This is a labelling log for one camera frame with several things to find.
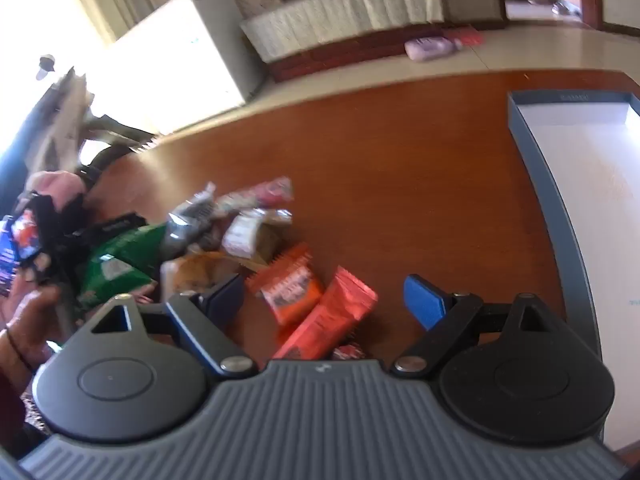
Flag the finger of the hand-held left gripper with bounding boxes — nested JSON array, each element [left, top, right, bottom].
[[75, 214, 148, 246]]

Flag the grey box tray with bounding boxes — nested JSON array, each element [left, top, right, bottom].
[[507, 89, 640, 456]]

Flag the black chair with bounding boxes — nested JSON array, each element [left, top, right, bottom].
[[75, 115, 162, 182]]

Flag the clear pastry packet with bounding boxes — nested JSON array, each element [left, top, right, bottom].
[[160, 252, 242, 302]]

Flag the cabinet with white cloth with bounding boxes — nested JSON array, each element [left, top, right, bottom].
[[239, 0, 447, 82]]

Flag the clear bag of dark snacks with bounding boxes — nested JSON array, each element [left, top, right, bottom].
[[162, 185, 221, 259]]

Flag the white chest freezer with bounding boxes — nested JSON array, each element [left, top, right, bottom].
[[90, 0, 263, 136]]

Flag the red floor mat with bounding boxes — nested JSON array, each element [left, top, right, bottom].
[[444, 29, 484, 47]]

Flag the person's left hand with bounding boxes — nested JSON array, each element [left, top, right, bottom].
[[0, 284, 67, 387]]

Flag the purple bottle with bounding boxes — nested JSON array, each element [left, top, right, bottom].
[[404, 36, 464, 62]]

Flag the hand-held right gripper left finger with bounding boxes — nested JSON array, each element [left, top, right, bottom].
[[90, 272, 256, 381]]

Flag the person's left forearm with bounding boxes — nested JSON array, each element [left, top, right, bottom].
[[0, 360, 38, 461]]

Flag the smartphone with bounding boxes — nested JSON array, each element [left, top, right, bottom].
[[0, 209, 43, 297]]

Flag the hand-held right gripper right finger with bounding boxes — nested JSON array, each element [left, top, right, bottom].
[[390, 274, 568, 381]]

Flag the brown packet with white label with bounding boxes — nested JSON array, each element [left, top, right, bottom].
[[220, 207, 293, 262]]

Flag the orange snack packet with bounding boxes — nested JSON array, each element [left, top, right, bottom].
[[245, 242, 326, 327], [272, 266, 379, 361]]

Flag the pink candy packet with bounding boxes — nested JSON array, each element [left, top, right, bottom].
[[215, 176, 296, 212]]

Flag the small dark red packet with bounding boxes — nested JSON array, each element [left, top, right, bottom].
[[330, 342, 371, 361]]

